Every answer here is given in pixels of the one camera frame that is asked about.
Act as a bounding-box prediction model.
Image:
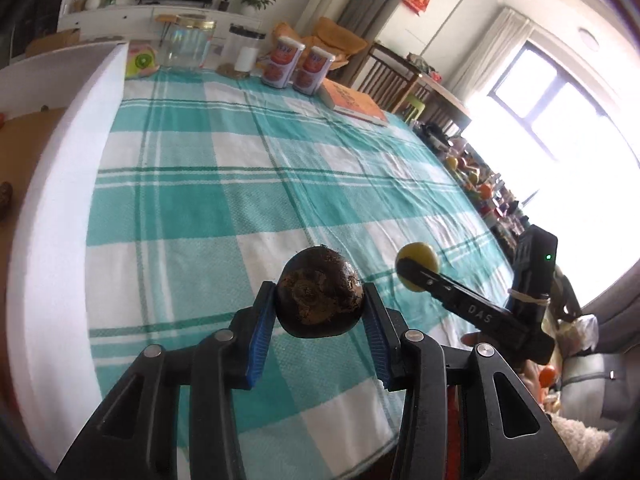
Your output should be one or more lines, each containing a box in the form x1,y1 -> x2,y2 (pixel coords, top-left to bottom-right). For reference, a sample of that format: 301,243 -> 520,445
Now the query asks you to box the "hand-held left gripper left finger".
55,280 -> 279,480

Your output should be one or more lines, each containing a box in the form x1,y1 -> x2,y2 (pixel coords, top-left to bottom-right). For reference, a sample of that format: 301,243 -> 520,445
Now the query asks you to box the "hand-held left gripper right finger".
361,282 -> 585,480

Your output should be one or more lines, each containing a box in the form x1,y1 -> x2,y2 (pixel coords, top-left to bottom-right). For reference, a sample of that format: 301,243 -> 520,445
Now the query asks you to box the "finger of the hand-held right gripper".
396,257 -> 463,311

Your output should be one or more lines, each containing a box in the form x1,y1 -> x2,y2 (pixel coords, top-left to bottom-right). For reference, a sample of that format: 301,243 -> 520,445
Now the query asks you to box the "yellow round fruit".
395,242 -> 441,292

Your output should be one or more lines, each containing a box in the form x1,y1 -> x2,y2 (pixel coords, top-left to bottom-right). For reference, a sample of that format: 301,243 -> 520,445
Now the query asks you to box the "dark brown round root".
275,245 -> 365,338

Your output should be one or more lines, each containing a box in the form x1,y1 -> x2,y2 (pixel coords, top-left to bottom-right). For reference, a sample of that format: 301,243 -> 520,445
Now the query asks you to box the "pile of assorted produce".
445,140 -> 531,241

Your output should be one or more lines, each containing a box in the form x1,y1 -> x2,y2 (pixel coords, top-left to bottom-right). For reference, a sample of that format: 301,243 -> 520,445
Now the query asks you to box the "grey bag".
560,350 -> 640,431

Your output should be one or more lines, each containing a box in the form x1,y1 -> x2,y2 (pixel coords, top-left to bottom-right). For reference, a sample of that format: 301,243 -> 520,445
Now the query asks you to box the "large window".
462,42 -> 640,311

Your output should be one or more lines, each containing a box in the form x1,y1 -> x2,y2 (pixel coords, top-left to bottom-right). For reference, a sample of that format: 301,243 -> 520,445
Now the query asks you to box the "white fuzzy blanket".
550,412 -> 613,480

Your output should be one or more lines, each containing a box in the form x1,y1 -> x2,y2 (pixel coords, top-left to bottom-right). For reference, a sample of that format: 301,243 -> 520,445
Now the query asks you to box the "teal checkered tablecloth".
85,62 -> 516,480

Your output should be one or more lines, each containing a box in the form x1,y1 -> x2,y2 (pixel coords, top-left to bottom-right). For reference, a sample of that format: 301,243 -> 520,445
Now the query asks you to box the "green stool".
402,92 -> 426,123

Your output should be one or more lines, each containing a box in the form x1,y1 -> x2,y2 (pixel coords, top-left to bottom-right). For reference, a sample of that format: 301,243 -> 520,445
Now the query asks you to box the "brown wooden table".
415,72 -> 473,133

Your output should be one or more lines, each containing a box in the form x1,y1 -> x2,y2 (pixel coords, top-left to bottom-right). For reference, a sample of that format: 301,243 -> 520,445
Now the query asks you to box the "orange book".
320,79 -> 390,127

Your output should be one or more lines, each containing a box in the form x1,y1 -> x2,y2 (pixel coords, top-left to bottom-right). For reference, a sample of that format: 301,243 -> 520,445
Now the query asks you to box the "brown wooden chair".
367,42 -> 423,111

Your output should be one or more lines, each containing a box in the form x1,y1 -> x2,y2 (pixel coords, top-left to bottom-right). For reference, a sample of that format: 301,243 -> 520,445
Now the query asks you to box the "white sheer curtain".
445,7 -> 531,106

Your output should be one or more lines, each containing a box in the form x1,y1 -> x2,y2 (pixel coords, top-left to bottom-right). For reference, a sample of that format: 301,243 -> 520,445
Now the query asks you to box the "white can with red label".
291,46 -> 337,96
261,36 -> 306,90

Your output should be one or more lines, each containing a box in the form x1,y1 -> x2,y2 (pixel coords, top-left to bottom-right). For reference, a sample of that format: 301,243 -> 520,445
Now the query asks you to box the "orange cushion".
272,16 -> 368,68

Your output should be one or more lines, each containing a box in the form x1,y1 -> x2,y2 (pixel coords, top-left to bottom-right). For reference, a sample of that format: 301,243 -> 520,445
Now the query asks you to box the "clear jar with black lid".
217,23 -> 267,78

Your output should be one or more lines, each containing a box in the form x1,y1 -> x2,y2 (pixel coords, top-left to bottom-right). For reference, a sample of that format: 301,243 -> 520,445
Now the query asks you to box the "glass jar with gold lid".
159,14 -> 217,72

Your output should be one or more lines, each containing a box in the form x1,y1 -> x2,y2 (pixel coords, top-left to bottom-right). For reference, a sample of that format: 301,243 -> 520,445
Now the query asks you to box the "wooden stool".
154,13 -> 176,41

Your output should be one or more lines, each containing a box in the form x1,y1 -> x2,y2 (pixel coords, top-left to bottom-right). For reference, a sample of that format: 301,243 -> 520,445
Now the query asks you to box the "white television cabinet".
57,2 -> 266,43

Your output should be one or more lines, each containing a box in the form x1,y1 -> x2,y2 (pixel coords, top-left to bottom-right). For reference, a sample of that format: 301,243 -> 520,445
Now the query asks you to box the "brown cardboard box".
25,29 -> 81,58

